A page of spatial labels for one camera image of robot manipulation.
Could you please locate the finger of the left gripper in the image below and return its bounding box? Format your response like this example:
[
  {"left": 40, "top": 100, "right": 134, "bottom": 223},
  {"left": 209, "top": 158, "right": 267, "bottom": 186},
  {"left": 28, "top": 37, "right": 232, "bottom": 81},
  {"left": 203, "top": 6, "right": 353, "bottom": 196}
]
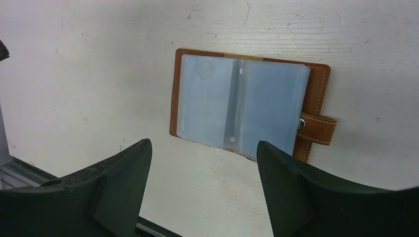
[{"left": 0, "top": 40, "right": 9, "bottom": 61}]

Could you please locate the brown leather card holder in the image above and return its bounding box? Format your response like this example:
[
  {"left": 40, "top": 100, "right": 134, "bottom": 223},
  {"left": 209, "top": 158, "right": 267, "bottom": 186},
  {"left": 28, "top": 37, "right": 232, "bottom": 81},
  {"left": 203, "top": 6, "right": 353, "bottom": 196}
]
[{"left": 169, "top": 48, "right": 337, "bottom": 162}]

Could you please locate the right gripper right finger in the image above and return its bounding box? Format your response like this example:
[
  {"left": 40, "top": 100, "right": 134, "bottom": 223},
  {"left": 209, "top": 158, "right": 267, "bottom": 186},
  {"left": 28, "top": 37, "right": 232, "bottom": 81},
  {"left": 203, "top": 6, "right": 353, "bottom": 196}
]
[{"left": 257, "top": 141, "right": 419, "bottom": 237}]

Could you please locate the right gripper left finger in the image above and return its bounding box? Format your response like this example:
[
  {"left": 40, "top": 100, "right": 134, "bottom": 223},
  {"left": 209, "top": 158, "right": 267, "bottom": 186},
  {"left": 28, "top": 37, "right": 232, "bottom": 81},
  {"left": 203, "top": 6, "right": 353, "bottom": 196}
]
[{"left": 0, "top": 139, "right": 152, "bottom": 237}]

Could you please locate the aluminium frame rail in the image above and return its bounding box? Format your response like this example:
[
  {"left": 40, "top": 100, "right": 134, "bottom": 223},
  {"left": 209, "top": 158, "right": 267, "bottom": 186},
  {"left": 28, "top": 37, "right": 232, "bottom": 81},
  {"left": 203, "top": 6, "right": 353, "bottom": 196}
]
[{"left": 0, "top": 157, "right": 57, "bottom": 190}]

